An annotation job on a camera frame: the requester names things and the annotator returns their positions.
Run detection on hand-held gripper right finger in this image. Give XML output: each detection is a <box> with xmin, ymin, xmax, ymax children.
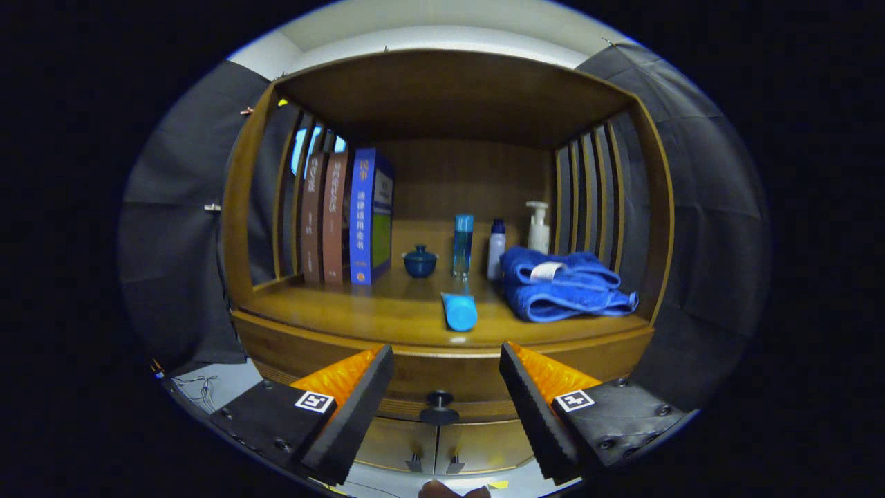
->
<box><xmin>499</xmin><ymin>341</ymin><xmax>692</xmax><ymax>485</ymax></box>

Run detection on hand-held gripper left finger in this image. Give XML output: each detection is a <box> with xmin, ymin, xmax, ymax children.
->
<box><xmin>209</xmin><ymin>344</ymin><xmax>395</xmax><ymax>486</ymax></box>

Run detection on light blue tube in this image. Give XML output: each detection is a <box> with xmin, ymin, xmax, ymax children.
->
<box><xmin>441</xmin><ymin>290</ymin><xmax>479</xmax><ymax>332</ymax></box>

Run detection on wooden cabinet door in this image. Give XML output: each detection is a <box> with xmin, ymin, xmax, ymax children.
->
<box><xmin>437</xmin><ymin>418</ymin><xmax>537</xmax><ymax>477</ymax></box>
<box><xmin>353</xmin><ymin>417</ymin><xmax>438</xmax><ymax>475</ymax></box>

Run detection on wooden countertop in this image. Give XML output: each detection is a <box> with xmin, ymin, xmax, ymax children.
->
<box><xmin>235</xmin><ymin>220</ymin><xmax>654</xmax><ymax>350</ymax></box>

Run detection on wooden cabinet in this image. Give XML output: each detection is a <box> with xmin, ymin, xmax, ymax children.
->
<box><xmin>221</xmin><ymin>48</ymin><xmax>675</xmax><ymax>478</ymax></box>

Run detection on blue folded towel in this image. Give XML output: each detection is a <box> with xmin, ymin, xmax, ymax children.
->
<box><xmin>499</xmin><ymin>246</ymin><xmax>639</xmax><ymax>323</ymax></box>

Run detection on blue lidded tea bowl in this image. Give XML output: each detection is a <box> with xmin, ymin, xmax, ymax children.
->
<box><xmin>402</xmin><ymin>244</ymin><xmax>438</xmax><ymax>279</ymax></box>

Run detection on white bottle with blue cap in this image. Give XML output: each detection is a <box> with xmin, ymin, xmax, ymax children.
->
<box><xmin>487</xmin><ymin>219</ymin><xmax>507</xmax><ymax>281</ymax></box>

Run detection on white pump bottle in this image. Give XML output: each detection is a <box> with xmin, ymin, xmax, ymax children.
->
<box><xmin>525</xmin><ymin>201</ymin><xmax>551</xmax><ymax>255</ymax></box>

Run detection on clear blue bottle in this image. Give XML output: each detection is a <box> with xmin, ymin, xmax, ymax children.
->
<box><xmin>453</xmin><ymin>214</ymin><xmax>475</xmax><ymax>277</ymax></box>

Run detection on reddish brown book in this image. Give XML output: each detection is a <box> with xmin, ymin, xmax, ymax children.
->
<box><xmin>322</xmin><ymin>151</ymin><xmax>351</xmax><ymax>284</ymax></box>

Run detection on blue book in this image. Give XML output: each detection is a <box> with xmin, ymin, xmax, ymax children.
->
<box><xmin>349</xmin><ymin>147</ymin><xmax>395</xmax><ymax>286</ymax></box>

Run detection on dark brown book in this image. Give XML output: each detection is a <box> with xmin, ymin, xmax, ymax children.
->
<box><xmin>299</xmin><ymin>152</ymin><xmax>328</xmax><ymax>283</ymax></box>

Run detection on tangled white floor cables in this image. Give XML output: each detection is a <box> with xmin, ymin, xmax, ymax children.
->
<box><xmin>171</xmin><ymin>373</ymin><xmax>221</xmax><ymax>410</ymax></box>

